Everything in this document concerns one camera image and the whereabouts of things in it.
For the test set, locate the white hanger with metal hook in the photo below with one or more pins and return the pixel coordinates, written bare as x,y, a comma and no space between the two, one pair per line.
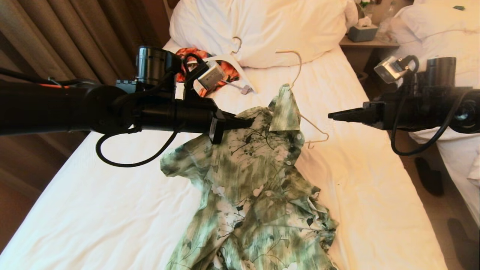
245,89

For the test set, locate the small green card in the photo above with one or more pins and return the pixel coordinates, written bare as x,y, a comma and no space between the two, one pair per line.
458,8

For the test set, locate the white sheeted bed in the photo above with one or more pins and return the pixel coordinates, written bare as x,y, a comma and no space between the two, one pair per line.
93,217

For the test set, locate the black slipper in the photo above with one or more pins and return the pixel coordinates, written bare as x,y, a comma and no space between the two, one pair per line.
429,176

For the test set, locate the green floral short-sleeve shirt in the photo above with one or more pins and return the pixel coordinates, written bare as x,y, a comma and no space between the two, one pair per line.
255,187

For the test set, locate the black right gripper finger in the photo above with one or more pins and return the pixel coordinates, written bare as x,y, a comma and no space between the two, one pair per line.
354,118
352,112

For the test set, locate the wooden nightstand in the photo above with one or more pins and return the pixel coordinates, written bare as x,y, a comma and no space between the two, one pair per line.
360,50

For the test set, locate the orange floral garment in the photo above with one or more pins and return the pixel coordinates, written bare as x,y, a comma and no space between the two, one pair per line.
230,75

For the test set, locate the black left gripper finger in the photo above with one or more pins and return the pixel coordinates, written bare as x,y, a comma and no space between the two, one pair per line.
236,126
236,120

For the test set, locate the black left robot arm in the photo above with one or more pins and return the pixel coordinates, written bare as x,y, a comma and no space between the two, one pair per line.
56,108

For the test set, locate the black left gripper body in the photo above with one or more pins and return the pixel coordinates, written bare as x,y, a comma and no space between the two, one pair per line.
180,114

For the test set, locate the white duvet bed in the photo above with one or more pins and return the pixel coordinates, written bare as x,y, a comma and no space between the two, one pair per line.
442,30

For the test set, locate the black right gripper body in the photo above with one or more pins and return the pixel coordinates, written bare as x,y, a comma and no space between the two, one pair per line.
380,114

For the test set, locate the grey tissue box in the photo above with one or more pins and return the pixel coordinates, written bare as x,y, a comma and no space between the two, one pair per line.
362,33

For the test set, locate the small potted plant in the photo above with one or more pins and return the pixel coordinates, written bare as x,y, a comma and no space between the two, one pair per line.
362,7

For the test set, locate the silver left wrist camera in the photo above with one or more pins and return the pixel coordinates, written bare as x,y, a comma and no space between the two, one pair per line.
210,75

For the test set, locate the white pillow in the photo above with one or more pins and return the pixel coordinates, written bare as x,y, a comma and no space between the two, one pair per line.
270,30

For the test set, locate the clear plastic bag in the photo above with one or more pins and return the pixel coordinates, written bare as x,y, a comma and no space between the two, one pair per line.
386,26

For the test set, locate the brown curtain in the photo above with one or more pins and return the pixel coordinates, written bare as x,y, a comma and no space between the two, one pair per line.
56,30

